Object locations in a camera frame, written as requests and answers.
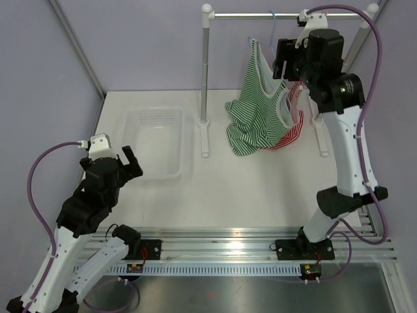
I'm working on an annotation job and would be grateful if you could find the green striped tank top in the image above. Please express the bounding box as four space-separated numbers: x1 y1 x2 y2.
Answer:
225 38 294 157

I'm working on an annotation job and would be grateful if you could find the blue wire hanger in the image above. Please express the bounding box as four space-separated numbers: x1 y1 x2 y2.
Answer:
247 10 277 90

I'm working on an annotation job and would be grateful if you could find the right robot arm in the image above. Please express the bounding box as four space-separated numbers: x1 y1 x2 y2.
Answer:
273 29 388 261

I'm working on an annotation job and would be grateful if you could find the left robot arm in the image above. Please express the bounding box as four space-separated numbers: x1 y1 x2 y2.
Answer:
7 145 143 312

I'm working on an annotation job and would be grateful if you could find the red striped tank top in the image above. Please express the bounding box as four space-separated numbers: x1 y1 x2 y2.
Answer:
263 81 304 151

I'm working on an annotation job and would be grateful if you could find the clear plastic basket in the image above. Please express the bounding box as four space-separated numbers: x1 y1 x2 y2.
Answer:
117 106 185 180

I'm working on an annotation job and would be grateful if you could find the silver clothes rack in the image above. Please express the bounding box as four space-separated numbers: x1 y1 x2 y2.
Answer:
197 1 389 158

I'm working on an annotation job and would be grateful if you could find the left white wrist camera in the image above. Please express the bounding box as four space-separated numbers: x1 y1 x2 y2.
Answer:
77 133 117 161

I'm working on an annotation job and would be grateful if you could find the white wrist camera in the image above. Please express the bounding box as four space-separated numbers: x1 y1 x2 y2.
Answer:
295 10 328 47
77 133 117 161

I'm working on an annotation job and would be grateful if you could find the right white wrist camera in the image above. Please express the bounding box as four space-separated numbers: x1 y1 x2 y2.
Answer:
295 10 328 47

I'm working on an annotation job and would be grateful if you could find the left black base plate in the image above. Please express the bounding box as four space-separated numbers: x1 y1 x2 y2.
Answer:
139 239 162 261

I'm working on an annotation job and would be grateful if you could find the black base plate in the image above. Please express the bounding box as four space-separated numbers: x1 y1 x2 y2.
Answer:
139 239 162 261
275 239 335 261

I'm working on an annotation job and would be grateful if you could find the aluminium mounting rail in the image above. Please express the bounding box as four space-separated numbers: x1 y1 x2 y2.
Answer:
78 209 397 263

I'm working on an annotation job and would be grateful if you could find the white slotted cable duct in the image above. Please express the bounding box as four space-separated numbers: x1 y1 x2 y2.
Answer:
71 264 304 276

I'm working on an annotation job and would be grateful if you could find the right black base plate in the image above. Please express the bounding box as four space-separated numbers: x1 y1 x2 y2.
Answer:
275 239 335 261

